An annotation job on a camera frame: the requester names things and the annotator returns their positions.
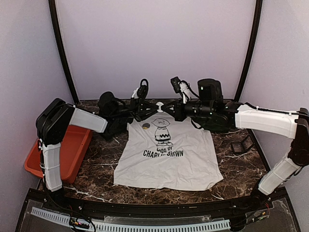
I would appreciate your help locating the left black frame post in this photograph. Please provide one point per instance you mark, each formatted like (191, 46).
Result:
(61, 50)

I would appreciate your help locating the white round brooch back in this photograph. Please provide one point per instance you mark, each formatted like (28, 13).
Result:
(159, 107)

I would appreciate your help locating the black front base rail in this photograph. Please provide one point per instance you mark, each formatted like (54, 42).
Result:
(230, 208)

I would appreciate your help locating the white green Charlie Brown shirt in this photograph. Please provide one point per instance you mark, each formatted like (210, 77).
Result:
(169, 154)

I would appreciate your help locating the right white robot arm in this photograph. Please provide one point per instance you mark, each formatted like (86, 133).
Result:
(210, 112)

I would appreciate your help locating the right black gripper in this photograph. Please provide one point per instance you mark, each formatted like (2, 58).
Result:
(179, 114)

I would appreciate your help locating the black frame post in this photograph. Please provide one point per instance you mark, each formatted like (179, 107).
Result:
(61, 50)
(250, 49)

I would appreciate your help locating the red plastic bin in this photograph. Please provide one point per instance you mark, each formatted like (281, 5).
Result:
(72, 153)

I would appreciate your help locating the black brooch stand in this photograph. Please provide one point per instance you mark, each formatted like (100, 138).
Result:
(243, 146)

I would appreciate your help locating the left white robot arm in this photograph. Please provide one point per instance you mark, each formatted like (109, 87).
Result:
(113, 116)

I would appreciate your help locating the white slotted cable duct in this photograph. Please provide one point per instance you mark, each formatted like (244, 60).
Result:
(123, 224)

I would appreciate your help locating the right black frame post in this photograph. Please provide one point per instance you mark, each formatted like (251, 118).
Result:
(250, 49)

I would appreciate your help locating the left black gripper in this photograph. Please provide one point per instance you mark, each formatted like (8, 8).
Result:
(138, 108)

